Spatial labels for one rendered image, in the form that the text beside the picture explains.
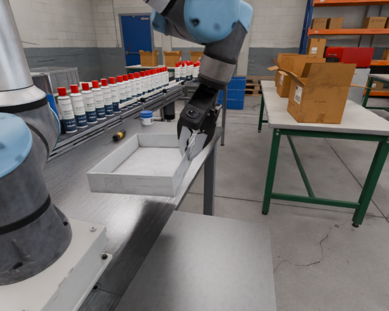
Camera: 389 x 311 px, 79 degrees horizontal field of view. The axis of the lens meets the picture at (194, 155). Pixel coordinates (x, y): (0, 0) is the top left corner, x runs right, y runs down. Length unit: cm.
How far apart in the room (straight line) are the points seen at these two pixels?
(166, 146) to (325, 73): 120
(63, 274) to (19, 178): 17
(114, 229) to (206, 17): 52
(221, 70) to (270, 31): 745
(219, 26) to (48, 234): 41
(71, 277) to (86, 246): 5
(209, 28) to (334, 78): 144
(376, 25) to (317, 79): 609
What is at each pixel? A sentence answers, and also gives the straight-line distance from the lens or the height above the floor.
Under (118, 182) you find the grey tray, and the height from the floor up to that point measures 98.
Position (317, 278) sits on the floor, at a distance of 174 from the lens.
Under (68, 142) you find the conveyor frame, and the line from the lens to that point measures 118.
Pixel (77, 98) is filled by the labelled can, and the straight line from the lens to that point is 126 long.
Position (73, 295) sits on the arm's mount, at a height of 86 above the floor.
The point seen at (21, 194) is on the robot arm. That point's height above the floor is 105.
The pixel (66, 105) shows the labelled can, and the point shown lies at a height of 101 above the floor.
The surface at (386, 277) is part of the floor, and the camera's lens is 195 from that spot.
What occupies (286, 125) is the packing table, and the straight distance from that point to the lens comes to 169.
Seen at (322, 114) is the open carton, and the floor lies 84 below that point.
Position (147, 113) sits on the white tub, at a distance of 141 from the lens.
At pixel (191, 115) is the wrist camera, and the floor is 112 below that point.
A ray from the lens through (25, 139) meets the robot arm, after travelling 42.
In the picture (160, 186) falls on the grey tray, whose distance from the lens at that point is 51.
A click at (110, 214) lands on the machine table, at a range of 71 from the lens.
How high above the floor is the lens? 125
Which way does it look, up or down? 25 degrees down
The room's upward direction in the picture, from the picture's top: straight up
